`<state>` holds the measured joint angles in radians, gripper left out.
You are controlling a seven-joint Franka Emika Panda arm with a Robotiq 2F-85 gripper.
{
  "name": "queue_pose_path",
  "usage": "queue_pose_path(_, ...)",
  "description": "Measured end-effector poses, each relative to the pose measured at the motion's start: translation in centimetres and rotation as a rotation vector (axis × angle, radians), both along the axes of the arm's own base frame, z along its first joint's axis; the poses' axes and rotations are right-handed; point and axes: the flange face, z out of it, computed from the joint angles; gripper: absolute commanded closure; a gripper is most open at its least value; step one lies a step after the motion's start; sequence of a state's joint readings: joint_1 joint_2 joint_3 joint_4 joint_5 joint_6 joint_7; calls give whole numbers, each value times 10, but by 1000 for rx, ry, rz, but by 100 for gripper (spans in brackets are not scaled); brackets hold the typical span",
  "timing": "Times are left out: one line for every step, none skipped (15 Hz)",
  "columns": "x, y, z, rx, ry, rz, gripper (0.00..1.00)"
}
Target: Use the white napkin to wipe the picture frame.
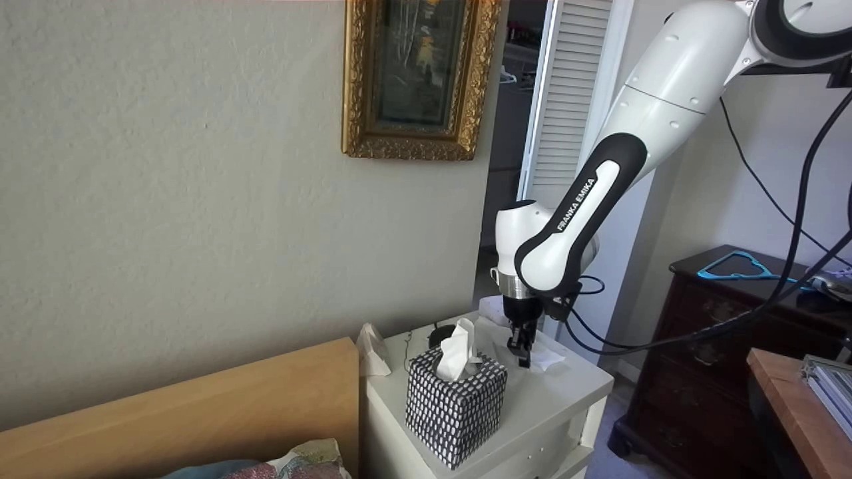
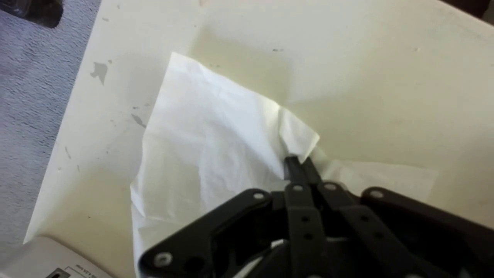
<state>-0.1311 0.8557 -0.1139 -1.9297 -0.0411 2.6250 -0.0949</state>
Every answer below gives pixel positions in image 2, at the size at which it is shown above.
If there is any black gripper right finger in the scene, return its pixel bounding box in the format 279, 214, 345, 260
302, 157, 494, 278

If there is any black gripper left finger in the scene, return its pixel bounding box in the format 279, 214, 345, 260
138, 154, 331, 278

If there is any white paper napkin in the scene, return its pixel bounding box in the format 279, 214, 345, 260
129, 50, 439, 278

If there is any white power cube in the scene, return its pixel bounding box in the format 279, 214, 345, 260
0, 234, 116, 278

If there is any dark wood dresser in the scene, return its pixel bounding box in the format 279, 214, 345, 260
0, 0, 65, 27

